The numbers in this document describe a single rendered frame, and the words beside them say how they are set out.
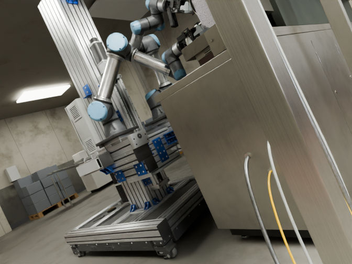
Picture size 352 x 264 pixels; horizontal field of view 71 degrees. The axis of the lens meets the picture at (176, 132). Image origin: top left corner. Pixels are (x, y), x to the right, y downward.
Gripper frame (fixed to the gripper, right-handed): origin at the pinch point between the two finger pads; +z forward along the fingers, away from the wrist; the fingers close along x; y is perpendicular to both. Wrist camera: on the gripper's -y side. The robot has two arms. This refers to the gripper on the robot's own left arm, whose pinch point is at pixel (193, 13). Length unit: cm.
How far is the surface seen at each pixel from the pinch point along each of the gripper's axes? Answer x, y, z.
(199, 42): -24.7, -9.9, 23.6
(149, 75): 329, -181, -363
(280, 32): -14, -1, 54
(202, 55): -23.7, -15.4, 25.6
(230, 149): -31, -51, 52
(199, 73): -30.7, -21.6, 29.9
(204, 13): -5.0, 0.8, 10.9
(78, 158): 129, -374, -404
